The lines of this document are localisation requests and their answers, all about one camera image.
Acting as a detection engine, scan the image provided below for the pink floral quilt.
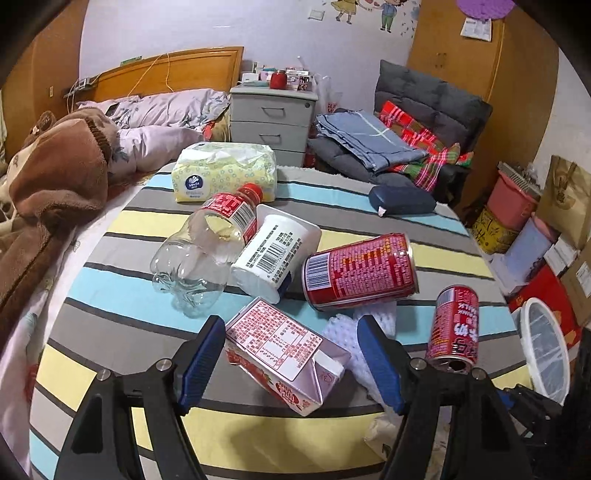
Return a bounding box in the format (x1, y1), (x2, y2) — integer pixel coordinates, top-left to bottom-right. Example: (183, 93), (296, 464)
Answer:
(76, 89), (232, 174)

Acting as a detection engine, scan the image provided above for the cartoon wall sticker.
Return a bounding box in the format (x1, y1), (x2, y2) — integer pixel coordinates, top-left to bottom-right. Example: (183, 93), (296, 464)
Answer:
(318, 0), (423, 33)

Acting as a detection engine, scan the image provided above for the red plaid cloth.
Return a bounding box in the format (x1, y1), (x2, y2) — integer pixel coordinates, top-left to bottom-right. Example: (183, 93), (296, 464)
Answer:
(376, 99), (474, 192)

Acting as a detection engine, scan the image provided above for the brown paper bag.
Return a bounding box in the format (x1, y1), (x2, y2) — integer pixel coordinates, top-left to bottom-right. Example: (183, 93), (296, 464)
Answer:
(536, 154), (591, 250)

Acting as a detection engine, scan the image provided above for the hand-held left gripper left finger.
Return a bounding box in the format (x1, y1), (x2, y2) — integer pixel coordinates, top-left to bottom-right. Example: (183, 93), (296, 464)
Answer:
(54, 315), (227, 480)

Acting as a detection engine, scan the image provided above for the navy glasses case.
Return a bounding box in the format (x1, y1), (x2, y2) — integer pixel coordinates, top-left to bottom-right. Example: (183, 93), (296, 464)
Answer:
(368, 185), (437, 217)

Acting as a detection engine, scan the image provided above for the white plastic bag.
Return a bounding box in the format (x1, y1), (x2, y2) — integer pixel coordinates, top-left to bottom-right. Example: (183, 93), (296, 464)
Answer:
(314, 74), (345, 114)

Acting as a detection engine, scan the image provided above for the purple round mat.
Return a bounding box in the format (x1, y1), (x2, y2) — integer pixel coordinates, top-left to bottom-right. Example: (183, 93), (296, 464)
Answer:
(455, 0), (515, 21)

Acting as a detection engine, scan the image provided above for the grey nightstand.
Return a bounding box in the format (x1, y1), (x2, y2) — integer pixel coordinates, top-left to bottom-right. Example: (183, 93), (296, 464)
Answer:
(229, 83), (319, 168)

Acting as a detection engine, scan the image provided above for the striped tablecloth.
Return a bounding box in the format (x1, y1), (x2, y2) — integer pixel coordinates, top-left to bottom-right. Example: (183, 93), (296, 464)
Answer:
(28, 161), (532, 480)

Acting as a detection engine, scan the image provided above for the white yogurt cup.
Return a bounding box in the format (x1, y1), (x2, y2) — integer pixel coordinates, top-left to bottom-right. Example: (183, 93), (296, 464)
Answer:
(231, 204), (322, 303)

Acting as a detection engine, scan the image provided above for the wooden bed headboard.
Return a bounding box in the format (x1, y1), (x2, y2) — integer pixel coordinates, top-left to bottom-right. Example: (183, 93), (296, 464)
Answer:
(69, 46), (245, 104)

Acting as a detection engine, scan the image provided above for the large red drink can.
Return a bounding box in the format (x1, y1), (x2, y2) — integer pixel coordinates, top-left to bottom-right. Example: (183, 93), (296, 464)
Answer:
(301, 233), (420, 312)

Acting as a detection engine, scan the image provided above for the grey padded chair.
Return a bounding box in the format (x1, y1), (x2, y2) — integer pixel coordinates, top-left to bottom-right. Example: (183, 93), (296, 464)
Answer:
(307, 60), (494, 204)

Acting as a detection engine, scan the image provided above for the clear plastic bottle red label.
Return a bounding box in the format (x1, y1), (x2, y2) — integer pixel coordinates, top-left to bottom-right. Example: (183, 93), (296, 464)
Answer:
(150, 183), (265, 318)

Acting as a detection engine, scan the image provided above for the beige paper bag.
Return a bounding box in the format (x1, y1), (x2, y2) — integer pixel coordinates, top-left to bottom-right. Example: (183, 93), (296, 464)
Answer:
(364, 411), (409, 462)

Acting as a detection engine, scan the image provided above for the white cardboard box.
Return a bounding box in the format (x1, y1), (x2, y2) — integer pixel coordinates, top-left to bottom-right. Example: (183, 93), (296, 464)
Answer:
(545, 235), (578, 273)

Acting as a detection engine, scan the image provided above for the grey flat box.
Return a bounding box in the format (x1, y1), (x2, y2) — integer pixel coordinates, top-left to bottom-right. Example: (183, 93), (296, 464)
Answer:
(496, 161), (541, 195)

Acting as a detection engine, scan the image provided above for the brown fleece blanket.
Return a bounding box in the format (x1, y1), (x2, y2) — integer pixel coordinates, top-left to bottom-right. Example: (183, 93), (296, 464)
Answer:
(0, 111), (122, 324)

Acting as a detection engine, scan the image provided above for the paper wall calendar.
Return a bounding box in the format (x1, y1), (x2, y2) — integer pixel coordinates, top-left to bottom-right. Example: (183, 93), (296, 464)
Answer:
(460, 18), (492, 42)

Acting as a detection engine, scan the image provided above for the white foam net sleeve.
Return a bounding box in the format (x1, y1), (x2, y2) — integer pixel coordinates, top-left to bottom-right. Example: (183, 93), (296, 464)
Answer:
(323, 305), (398, 393)

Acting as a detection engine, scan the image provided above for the yellow printed box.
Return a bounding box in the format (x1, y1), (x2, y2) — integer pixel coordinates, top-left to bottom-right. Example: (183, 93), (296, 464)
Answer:
(471, 208), (520, 254)

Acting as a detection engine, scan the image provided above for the brown cardboard box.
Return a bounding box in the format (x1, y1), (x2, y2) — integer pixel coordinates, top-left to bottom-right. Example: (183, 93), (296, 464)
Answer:
(558, 249), (591, 328)

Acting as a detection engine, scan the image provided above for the small red drink can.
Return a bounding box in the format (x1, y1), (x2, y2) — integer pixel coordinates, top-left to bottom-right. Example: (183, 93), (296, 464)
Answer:
(425, 285), (481, 374)

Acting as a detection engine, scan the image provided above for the tall wooden wardrobe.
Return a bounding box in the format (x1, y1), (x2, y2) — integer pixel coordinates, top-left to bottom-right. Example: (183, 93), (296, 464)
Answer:
(406, 0), (506, 104)

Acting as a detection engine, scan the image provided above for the yellow tissue pack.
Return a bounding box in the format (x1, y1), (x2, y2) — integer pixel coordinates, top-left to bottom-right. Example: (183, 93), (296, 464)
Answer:
(171, 142), (278, 204)

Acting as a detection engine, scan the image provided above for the white trash bin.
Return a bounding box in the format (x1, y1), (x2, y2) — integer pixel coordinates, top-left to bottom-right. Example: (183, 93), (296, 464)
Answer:
(510, 298), (571, 407)

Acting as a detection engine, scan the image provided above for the pink plastic box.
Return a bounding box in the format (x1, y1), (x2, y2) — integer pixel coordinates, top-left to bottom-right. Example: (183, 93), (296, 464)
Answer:
(487, 173), (541, 232)

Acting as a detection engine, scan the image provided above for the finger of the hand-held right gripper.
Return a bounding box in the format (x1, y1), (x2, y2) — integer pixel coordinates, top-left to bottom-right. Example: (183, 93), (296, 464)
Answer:
(501, 387), (561, 418)

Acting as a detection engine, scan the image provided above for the wooden cabinet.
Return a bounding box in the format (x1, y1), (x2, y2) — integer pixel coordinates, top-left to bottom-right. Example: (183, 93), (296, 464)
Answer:
(0, 28), (84, 134)

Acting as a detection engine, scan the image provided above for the blue folded cloth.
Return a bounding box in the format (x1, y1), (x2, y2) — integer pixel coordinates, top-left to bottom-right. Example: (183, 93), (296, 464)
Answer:
(315, 111), (430, 171)

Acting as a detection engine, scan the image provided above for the red gift box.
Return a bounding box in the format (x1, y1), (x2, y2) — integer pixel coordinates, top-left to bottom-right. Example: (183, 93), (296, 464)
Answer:
(508, 265), (585, 349)

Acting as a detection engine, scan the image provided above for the pink strawberry milk carton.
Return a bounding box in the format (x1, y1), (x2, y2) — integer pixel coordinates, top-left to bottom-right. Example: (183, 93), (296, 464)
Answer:
(224, 296), (352, 417)

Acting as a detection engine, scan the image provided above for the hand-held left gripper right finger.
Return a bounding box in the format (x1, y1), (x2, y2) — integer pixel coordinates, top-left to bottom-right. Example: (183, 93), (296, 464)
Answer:
(356, 315), (539, 480)

